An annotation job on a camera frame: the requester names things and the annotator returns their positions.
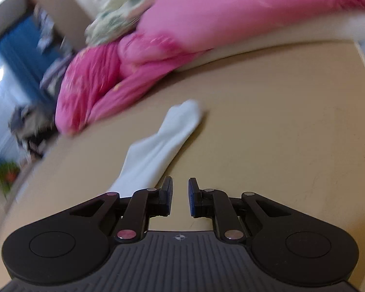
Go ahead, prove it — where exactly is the white small garment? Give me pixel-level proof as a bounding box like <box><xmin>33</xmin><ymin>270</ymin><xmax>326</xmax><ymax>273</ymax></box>
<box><xmin>107</xmin><ymin>100</ymin><xmax>204</xmax><ymax>198</ymax></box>

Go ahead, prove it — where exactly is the pile of dark clothes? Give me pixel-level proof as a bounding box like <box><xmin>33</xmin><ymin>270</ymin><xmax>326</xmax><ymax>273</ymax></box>
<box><xmin>8</xmin><ymin>104</ymin><xmax>58</xmax><ymax>159</ymax></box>

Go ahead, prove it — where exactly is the potted green plant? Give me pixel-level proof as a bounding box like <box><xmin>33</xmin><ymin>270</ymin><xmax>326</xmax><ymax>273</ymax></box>
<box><xmin>0</xmin><ymin>162</ymin><xmax>20</xmax><ymax>196</ymax></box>

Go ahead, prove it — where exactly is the grey plastic storage bin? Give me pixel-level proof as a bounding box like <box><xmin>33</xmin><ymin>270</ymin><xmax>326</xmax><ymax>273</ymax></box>
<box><xmin>39</xmin><ymin>55</ymin><xmax>74</xmax><ymax>99</ymax></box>

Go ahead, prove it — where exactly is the window glass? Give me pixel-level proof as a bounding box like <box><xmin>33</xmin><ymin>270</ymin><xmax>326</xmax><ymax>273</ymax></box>
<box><xmin>0</xmin><ymin>55</ymin><xmax>30</xmax><ymax>163</ymax></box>

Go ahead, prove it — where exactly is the blue right curtain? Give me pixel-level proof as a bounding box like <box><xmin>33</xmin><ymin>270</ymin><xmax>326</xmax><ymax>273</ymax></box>
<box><xmin>0</xmin><ymin>14</ymin><xmax>60</xmax><ymax>110</ymax></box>

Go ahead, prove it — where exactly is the floral white green quilt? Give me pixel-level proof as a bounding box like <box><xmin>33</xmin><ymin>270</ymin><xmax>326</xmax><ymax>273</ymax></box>
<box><xmin>85</xmin><ymin>0</ymin><xmax>155</xmax><ymax>46</ymax></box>

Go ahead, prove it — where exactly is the pink quilt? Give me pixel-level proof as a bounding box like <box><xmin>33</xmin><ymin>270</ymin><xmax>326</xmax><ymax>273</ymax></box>
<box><xmin>55</xmin><ymin>0</ymin><xmax>365</xmax><ymax>135</ymax></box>

